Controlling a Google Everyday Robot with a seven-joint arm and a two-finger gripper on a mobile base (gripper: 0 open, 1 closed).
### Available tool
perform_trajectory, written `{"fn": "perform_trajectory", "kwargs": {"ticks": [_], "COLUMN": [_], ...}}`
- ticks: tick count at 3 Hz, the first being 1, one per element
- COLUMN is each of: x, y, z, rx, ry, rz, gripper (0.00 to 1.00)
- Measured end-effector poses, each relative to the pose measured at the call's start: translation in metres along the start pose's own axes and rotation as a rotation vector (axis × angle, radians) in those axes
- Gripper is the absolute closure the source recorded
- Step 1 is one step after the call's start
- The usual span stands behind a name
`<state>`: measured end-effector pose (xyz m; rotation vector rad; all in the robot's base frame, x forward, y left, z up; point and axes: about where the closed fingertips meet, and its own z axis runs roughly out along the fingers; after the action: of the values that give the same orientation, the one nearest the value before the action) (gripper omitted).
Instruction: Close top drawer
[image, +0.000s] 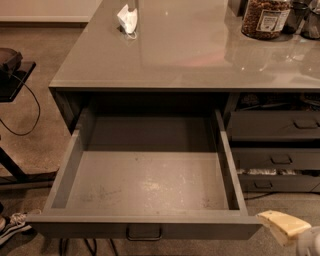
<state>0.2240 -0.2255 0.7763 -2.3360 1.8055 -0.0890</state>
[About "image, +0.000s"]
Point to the dark cup on counter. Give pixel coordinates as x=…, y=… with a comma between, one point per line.
x=298, y=11

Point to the clear jar of nuts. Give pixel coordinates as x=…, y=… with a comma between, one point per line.
x=265, y=19

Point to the dark drawer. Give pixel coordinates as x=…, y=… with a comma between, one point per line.
x=277, y=158
x=278, y=183
x=274, y=125

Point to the white face mask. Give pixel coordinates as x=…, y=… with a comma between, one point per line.
x=128, y=21

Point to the black white sneaker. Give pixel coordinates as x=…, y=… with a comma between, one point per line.
x=14, y=224

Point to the grey cabinet counter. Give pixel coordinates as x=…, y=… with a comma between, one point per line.
x=193, y=45

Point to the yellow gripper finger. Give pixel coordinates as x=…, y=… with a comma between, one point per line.
x=285, y=228

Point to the right middle dark drawer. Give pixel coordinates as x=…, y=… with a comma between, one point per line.
x=277, y=158

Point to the right upper dark drawer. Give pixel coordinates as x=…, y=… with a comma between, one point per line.
x=274, y=125

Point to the glass container on counter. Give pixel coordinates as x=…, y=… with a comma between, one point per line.
x=311, y=28

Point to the grey top drawer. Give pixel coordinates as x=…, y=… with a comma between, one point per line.
x=147, y=178

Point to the black side stand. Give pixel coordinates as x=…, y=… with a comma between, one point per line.
x=14, y=73

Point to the right lower dark drawer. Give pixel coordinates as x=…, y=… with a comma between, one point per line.
x=278, y=183

